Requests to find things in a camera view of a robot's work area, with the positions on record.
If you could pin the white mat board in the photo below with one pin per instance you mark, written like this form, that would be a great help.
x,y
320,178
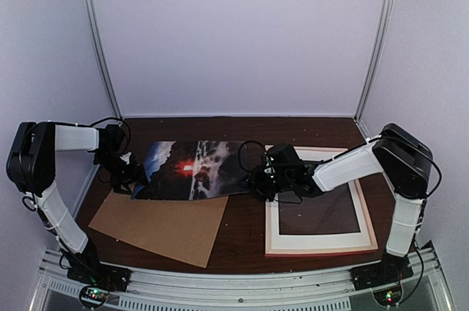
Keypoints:
x,y
315,241

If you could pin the pink wooden picture frame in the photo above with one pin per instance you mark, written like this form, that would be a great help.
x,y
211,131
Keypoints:
x,y
366,223

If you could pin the brown backing board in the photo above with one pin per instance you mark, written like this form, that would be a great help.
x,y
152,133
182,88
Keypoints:
x,y
180,230

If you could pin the clear acrylic sheet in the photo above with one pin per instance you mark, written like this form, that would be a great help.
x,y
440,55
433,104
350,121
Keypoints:
x,y
332,213

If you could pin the dalmatian dog photo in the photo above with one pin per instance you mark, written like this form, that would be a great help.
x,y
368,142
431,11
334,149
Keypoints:
x,y
193,170

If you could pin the left circuit board with leds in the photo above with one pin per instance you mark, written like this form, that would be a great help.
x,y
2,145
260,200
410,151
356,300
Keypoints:
x,y
91,296

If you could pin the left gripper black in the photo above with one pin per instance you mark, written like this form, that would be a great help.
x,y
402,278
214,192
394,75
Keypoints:
x,y
133,175

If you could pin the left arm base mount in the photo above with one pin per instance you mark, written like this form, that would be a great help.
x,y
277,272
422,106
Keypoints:
x,y
86,267

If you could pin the circuit board with leds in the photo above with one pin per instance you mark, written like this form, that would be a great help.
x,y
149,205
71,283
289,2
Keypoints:
x,y
91,296
388,297

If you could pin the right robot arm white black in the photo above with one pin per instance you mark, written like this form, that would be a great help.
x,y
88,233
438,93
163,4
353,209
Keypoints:
x,y
404,161

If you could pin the right circuit board with leds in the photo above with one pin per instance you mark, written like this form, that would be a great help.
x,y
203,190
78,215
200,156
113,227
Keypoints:
x,y
388,297

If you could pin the right aluminium corner post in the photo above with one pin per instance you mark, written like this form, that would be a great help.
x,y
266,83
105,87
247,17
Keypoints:
x,y
377,49

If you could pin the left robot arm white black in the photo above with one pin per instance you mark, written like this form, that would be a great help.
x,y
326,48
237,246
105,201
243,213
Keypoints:
x,y
31,166

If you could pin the aluminium corner post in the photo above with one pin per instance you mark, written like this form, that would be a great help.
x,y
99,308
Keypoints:
x,y
100,56
377,49

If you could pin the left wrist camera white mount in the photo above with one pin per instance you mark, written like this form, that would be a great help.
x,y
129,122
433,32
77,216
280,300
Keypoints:
x,y
126,158

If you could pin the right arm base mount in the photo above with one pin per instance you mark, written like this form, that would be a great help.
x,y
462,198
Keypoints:
x,y
389,270

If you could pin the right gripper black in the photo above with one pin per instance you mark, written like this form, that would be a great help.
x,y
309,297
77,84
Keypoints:
x,y
254,183

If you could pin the left aluminium corner post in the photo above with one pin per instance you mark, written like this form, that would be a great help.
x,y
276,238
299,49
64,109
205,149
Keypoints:
x,y
100,56

